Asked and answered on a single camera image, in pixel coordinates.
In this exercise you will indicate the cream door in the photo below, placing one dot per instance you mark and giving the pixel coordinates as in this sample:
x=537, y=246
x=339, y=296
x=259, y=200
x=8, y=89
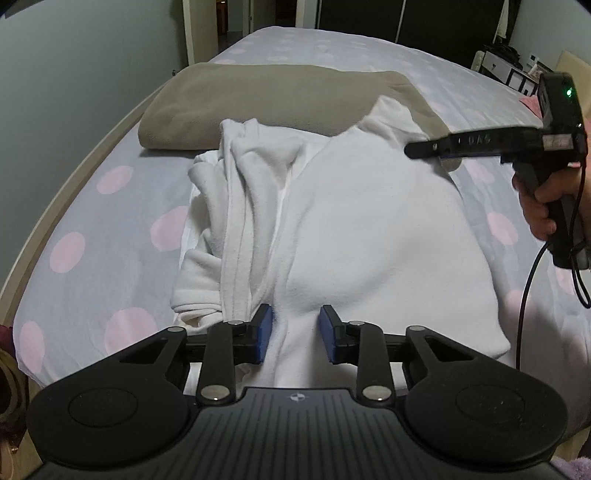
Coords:
x=198, y=27

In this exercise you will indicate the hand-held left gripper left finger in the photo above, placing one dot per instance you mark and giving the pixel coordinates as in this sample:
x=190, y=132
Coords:
x=263, y=334

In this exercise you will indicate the white black-framed nightstand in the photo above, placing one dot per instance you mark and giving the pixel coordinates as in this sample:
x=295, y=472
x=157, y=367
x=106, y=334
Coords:
x=501, y=69

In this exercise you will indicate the beige garment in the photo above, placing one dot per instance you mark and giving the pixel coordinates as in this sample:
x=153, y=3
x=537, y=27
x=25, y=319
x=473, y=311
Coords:
x=254, y=101

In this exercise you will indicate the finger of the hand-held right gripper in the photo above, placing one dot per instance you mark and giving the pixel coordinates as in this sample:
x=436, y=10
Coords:
x=429, y=148

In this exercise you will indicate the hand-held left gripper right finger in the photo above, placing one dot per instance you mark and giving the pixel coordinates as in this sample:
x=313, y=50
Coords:
x=328, y=334

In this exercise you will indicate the person's right hand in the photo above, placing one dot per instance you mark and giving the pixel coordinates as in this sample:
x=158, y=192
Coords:
x=535, y=217

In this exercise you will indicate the black bag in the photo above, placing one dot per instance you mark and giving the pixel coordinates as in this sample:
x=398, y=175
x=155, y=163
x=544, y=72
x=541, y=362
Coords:
x=501, y=53

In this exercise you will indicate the person's purple fuzzy garment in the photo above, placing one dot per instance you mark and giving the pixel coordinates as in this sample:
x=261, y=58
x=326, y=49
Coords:
x=572, y=468

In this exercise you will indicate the dark wardrobe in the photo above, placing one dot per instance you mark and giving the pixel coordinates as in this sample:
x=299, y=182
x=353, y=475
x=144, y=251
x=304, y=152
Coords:
x=392, y=18

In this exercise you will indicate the cream long-sleeved garment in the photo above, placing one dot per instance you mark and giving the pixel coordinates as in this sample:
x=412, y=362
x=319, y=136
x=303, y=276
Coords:
x=369, y=230

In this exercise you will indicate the bed with pink dotted sheet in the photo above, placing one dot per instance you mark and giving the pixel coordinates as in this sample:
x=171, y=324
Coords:
x=83, y=207

